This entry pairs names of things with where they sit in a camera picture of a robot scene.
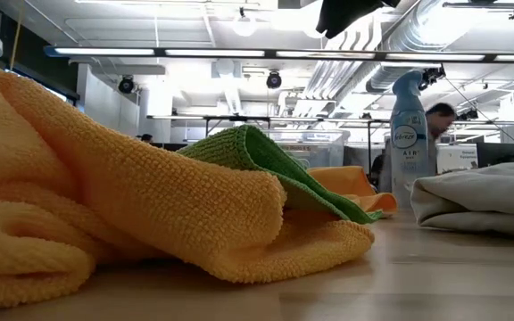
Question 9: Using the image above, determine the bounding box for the green microfiber towel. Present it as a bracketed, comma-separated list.
[178, 123, 386, 226]

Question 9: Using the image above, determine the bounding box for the orange microfiber towel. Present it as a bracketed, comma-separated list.
[306, 165, 400, 216]
[0, 66, 377, 312]

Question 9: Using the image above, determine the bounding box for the black bar with light strips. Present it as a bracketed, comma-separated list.
[44, 44, 514, 64]

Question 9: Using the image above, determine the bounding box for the round white ceiling lamp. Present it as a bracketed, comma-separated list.
[232, 6, 258, 38]

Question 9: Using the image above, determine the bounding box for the blue Febreze spray bottle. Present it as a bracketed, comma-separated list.
[389, 69, 437, 210]

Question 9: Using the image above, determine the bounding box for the white sign box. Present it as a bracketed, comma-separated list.
[435, 144, 479, 175]

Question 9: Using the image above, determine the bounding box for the beige canvas tote bag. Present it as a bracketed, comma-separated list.
[410, 161, 514, 243]

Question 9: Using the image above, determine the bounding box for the dark background monitor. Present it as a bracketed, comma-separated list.
[476, 142, 514, 169]

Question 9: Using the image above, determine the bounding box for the thin black background frame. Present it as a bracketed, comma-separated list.
[145, 114, 514, 175]

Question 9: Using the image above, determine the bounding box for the black hanging camera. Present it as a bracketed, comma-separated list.
[117, 74, 137, 95]
[265, 70, 283, 90]

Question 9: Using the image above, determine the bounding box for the black mounted camera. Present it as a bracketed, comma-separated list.
[419, 65, 447, 92]

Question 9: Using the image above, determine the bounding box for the silver ventilation duct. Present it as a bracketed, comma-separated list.
[366, 0, 481, 94]

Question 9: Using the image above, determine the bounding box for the yellow strap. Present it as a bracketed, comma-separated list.
[9, 4, 26, 72]

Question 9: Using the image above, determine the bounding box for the black overhead mount bar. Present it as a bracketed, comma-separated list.
[442, 0, 514, 21]

